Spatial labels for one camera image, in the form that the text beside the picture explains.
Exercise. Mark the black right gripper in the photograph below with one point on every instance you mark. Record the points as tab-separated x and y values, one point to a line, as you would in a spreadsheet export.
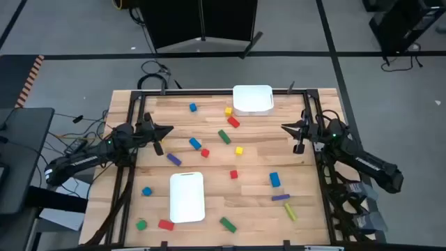
311	132

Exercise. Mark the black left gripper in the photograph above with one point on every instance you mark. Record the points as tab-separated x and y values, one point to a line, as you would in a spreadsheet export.
146	130

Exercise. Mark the long purple block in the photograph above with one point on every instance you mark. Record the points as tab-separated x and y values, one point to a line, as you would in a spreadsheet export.
280	197
174	159

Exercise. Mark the blue rectangular block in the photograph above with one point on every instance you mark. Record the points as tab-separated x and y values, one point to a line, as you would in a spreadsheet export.
275	179
195	143

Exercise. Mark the small blue cube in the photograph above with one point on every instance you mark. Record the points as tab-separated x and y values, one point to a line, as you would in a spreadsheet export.
192	107
146	191

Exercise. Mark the small red cube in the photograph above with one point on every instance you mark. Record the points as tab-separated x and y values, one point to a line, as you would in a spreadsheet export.
233	174
205	152

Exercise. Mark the small yellow cube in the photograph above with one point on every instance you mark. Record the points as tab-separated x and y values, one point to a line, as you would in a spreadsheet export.
228	111
239	150

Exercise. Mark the red rectangular block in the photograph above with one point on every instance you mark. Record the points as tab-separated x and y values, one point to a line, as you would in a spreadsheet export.
166	224
233	122

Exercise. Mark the long green block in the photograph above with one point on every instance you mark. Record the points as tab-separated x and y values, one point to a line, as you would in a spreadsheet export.
228	224
224	136

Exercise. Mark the long yellow-green block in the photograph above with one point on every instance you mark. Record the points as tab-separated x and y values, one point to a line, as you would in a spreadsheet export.
290	212

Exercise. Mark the small green cube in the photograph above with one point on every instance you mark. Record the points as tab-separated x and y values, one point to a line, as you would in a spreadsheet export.
141	225

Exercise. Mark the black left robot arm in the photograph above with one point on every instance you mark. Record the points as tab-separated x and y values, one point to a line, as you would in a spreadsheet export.
80	162

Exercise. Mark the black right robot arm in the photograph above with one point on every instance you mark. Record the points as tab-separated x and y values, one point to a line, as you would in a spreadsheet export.
369	164

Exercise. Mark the white plastic storage bin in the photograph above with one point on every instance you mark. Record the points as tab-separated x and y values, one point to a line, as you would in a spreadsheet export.
252	99
187	197

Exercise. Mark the black power adapter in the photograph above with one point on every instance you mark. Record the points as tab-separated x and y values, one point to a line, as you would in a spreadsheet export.
76	146

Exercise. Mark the black folding partition screen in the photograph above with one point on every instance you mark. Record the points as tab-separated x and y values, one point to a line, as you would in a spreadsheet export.
174	21

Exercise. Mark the white sheet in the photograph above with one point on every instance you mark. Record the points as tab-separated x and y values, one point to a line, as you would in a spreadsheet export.
69	218

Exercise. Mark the black side table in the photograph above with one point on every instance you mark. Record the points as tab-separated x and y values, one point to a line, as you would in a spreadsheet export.
21	157

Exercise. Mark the black equipment rack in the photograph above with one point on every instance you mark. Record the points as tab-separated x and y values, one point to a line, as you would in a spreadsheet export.
400	24

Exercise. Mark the black mat orange striped edge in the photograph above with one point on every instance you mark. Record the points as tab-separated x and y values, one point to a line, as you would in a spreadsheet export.
14	76

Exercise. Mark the black metal table frame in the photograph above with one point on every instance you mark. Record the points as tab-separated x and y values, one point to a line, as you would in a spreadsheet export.
195	92

